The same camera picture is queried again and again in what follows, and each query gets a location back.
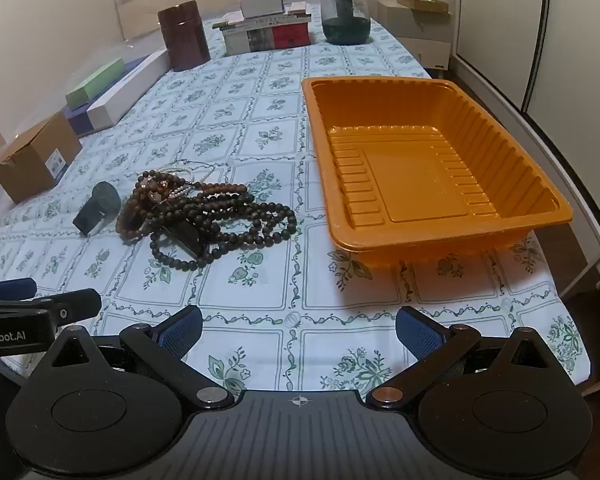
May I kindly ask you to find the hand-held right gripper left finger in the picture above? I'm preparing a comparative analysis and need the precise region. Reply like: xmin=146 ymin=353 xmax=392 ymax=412
xmin=42 ymin=305 xmax=236 ymax=411

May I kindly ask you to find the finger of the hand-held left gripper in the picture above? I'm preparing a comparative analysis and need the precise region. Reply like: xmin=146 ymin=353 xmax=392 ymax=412
xmin=0 ymin=289 xmax=102 ymax=329
xmin=0 ymin=278 xmax=37 ymax=302

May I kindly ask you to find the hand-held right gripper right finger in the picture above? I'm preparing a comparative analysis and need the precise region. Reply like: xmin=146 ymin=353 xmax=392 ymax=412
xmin=365 ymin=305 xmax=557 ymax=411

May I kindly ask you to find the black strap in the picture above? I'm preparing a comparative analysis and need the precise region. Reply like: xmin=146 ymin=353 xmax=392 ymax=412
xmin=166 ymin=221 xmax=204 ymax=259

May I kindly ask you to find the reddish brown bead bracelet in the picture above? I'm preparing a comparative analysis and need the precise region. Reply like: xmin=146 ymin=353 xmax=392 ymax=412
xmin=116 ymin=195 xmax=154 ymax=244

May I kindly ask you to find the black wristband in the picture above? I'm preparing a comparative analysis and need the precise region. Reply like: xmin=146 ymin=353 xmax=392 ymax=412
xmin=72 ymin=181 xmax=124 ymax=237

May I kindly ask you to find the rose gold wristwatch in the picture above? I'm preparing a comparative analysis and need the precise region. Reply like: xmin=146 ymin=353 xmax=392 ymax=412
xmin=137 ymin=177 xmax=171 ymax=207

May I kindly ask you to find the long dark bead necklace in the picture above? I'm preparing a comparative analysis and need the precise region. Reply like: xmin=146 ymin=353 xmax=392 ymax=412
xmin=149 ymin=191 xmax=299 ymax=270

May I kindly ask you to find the orange plastic tray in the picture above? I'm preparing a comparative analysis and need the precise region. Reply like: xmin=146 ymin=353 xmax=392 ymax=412
xmin=301 ymin=76 xmax=574 ymax=267

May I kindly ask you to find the large brown bead necklace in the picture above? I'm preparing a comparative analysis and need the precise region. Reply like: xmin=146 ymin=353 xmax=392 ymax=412
xmin=192 ymin=182 xmax=253 ymax=211

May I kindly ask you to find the white pearl bracelet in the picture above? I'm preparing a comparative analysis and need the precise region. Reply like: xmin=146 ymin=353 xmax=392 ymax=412
xmin=166 ymin=162 xmax=217 ymax=199

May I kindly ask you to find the brown cardboard box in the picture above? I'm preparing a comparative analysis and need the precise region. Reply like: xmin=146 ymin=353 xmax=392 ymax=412
xmin=0 ymin=111 xmax=83 ymax=205

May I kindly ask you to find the purple box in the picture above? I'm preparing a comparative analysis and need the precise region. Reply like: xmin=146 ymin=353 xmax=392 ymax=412
xmin=61 ymin=54 xmax=153 ymax=137

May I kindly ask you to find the long white box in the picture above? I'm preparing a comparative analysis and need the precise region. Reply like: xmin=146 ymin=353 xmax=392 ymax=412
xmin=86 ymin=50 xmax=172 ymax=132

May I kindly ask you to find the light green box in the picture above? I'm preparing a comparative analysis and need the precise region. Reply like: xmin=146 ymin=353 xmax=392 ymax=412
xmin=65 ymin=57 xmax=126 ymax=110

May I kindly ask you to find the dark red cylindrical canister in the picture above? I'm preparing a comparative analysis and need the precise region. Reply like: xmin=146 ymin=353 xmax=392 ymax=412
xmin=158 ymin=1 xmax=212 ymax=72

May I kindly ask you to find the white nightstand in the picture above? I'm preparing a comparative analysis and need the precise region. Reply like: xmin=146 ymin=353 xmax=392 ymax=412
xmin=377 ymin=0 xmax=453 ymax=71

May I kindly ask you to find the white bed headboard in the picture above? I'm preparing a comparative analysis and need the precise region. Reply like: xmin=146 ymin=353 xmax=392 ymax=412
xmin=114 ymin=0 xmax=331 ymax=42

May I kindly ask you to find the grey and white book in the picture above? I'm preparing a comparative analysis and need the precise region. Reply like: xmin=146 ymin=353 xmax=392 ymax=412
xmin=224 ymin=27 xmax=274 ymax=55

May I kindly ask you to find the white and grey wardrobe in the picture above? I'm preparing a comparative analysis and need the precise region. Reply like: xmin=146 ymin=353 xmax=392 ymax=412
xmin=452 ymin=0 xmax=600 ymax=231

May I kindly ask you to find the red book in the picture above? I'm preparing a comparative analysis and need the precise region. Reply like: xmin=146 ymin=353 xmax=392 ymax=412
xmin=272 ymin=23 xmax=312 ymax=50

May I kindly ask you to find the stack of books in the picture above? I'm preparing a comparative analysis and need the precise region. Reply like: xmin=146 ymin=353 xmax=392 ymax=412
xmin=212 ymin=12 xmax=314 ymax=32

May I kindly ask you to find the dark green glass jar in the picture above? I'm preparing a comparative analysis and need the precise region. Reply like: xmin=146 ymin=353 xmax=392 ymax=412
xmin=321 ymin=0 xmax=371 ymax=45

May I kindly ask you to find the cardboard tray on nightstand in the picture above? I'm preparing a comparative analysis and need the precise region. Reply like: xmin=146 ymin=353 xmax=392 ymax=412
xmin=396 ymin=0 xmax=451 ymax=15

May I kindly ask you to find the white tissue box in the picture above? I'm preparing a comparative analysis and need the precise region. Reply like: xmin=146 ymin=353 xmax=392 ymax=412
xmin=239 ymin=0 xmax=286 ymax=19

